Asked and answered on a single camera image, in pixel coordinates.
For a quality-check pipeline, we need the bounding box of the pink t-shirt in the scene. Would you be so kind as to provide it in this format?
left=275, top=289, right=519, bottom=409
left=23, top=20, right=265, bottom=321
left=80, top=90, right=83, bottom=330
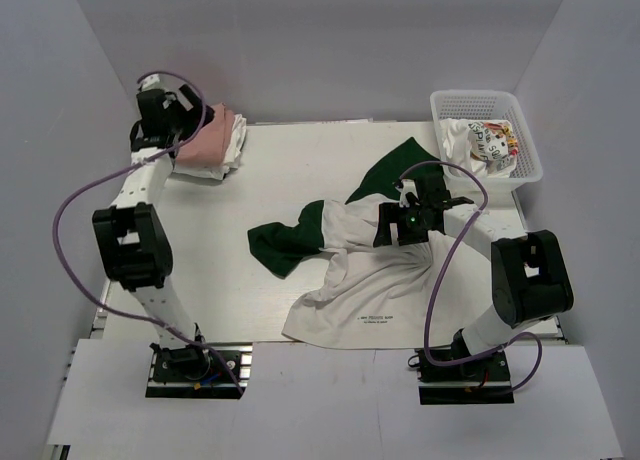
left=176, top=103, right=235, bottom=168

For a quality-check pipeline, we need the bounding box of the white and green t-shirt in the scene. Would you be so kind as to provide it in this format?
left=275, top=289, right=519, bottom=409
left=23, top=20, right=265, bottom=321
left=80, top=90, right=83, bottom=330
left=247, top=138, right=448, bottom=350

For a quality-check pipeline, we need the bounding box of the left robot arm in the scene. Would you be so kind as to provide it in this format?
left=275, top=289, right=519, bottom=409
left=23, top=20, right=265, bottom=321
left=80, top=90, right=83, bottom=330
left=92, top=74, right=204, bottom=366

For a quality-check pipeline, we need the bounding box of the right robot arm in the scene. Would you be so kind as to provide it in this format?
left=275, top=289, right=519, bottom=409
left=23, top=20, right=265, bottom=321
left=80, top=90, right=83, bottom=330
left=373, top=179, right=574, bottom=368

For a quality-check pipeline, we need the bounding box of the white folded t-shirt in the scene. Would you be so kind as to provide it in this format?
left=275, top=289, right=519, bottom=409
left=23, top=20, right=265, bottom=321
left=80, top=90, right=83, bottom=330
left=174, top=114, right=247, bottom=181

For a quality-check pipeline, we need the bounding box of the white printed crumpled t-shirt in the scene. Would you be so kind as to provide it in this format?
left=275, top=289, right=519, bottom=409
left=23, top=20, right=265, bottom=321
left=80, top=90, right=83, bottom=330
left=439, top=118, right=519, bottom=178

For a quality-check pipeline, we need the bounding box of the white plastic basket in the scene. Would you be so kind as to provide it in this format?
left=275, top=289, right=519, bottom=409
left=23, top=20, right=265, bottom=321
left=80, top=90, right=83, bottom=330
left=430, top=90, right=543, bottom=191

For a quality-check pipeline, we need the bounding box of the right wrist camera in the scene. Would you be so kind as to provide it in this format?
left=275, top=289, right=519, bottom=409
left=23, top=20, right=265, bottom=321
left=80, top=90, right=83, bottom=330
left=394, top=179, right=419, bottom=208

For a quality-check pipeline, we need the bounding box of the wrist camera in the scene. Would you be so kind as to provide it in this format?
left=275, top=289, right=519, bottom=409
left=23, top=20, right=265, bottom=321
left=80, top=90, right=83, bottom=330
left=394, top=179, right=419, bottom=208
left=137, top=74, right=163, bottom=93

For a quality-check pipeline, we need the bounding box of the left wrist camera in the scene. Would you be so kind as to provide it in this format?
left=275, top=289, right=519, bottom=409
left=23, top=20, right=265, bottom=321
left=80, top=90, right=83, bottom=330
left=137, top=74, right=163, bottom=93

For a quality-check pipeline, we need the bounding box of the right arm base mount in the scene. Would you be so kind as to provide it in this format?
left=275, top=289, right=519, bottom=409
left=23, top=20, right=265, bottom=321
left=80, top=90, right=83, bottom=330
left=407, top=350, right=514, bottom=406

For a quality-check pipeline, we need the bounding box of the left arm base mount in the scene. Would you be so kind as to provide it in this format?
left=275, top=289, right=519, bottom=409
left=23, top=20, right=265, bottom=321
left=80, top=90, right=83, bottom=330
left=145, top=343, right=253, bottom=400

